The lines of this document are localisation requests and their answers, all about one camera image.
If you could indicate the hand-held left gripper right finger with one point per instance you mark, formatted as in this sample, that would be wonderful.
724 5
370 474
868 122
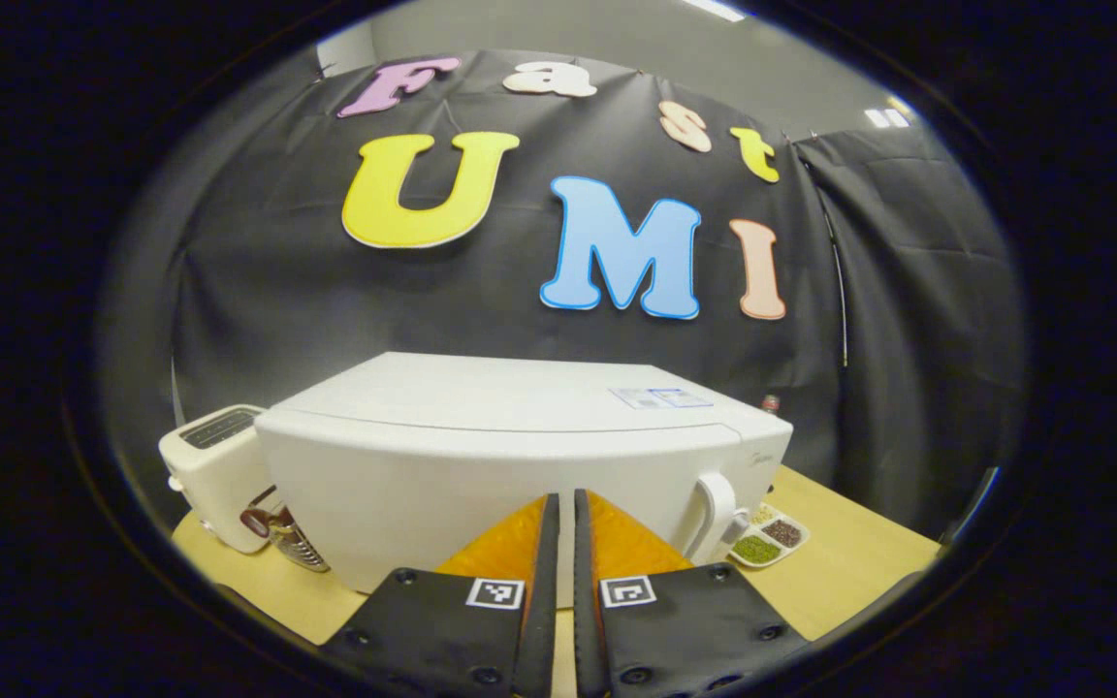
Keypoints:
586 630

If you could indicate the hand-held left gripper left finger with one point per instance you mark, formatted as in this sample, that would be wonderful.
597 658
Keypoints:
541 620

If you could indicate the white microwave oven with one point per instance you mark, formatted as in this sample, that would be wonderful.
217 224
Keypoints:
471 465

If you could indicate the white divided dish of beans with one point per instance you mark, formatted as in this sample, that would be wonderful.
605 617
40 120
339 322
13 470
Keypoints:
772 538

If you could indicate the clear water bottle red label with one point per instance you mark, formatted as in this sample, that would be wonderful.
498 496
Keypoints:
770 403

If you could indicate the white toaster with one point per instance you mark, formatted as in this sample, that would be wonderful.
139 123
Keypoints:
219 475

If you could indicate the small ceiling light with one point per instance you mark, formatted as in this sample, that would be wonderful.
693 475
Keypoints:
886 116

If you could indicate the large ceiling light panel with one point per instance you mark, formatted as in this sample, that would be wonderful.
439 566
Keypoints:
714 8

